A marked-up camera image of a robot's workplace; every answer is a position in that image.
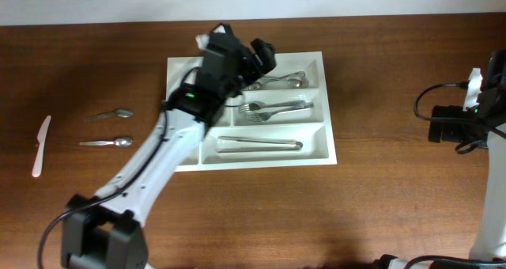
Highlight large metal spoon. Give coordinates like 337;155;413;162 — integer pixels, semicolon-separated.
259;71;309;89
246;80;300;91

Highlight metal fork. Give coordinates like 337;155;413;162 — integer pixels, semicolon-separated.
246;103;314;123
237;100;305;112

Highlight metal tweezers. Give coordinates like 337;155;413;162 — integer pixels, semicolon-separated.
216;136;304;153

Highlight small metal teaspoon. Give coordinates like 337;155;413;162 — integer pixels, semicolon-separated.
79;137;134;148
85;108;134;122

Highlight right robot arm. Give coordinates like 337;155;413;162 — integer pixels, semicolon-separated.
372;49;505;269

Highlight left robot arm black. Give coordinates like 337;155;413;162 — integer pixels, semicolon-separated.
36;23;277;268

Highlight white plastic cutlery tray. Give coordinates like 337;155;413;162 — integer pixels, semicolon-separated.
178;51;337;172

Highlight white plastic knife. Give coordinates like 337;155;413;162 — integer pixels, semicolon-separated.
32;116;51;178

